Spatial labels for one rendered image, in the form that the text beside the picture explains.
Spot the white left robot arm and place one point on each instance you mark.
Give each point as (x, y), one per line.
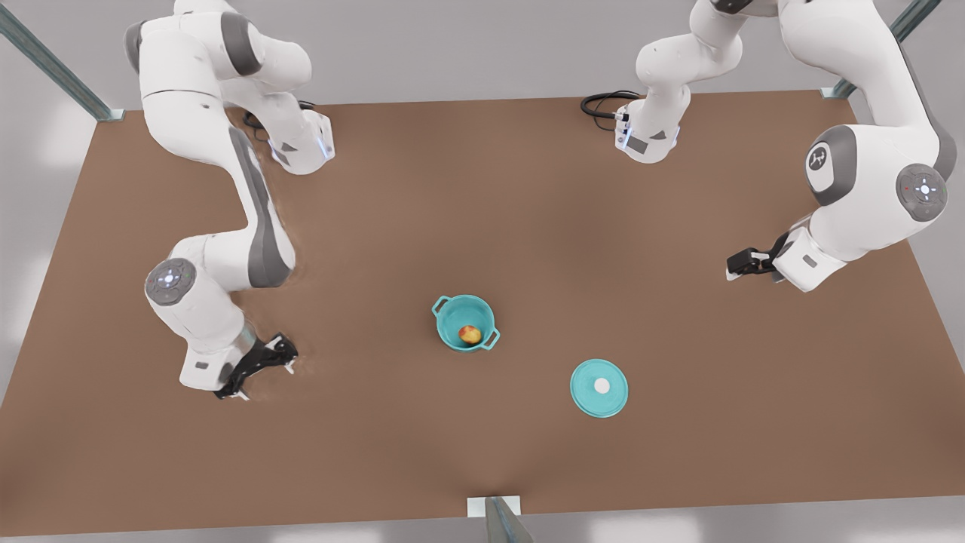
(867, 151)

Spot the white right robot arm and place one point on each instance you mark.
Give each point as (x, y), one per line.
(197, 113)

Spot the teal lid with white knob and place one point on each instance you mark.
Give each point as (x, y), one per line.
(599, 388)

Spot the yellow red potato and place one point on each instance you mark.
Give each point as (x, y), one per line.
(470, 334)

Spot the silver frame post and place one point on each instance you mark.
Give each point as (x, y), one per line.
(56, 64)
(500, 520)
(878, 53)

